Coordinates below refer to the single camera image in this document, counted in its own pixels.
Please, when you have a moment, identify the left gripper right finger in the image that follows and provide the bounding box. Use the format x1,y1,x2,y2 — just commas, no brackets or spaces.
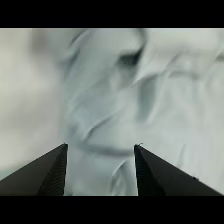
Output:
133,143,224,197

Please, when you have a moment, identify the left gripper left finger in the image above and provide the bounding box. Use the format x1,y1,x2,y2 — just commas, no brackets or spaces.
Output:
0,143,69,197

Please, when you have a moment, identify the white shirt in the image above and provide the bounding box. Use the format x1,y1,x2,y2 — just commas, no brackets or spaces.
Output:
31,28,224,197

